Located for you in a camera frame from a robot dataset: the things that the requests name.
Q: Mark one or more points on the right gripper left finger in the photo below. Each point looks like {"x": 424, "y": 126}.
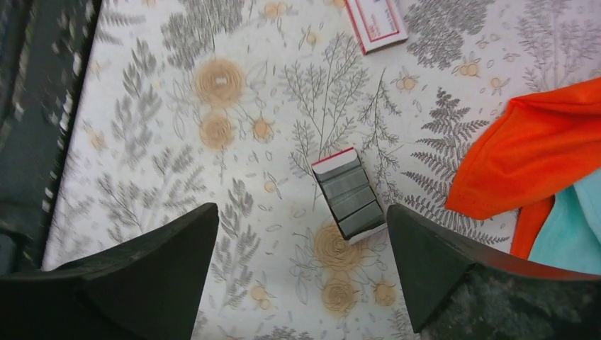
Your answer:
{"x": 148, "y": 287}

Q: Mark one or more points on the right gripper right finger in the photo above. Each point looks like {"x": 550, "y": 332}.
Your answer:
{"x": 457, "y": 288}

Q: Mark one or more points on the red staple box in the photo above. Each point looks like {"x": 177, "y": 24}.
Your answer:
{"x": 377, "y": 24}

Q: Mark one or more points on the teal t-shirt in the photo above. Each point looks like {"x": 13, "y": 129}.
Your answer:
{"x": 570, "y": 236}

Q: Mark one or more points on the orange t-shirt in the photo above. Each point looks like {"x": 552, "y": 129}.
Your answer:
{"x": 542, "y": 144}

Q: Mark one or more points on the floral table mat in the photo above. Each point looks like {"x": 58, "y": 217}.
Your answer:
{"x": 187, "y": 102}

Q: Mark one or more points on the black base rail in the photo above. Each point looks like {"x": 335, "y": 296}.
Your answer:
{"x": 45, "y": 48}

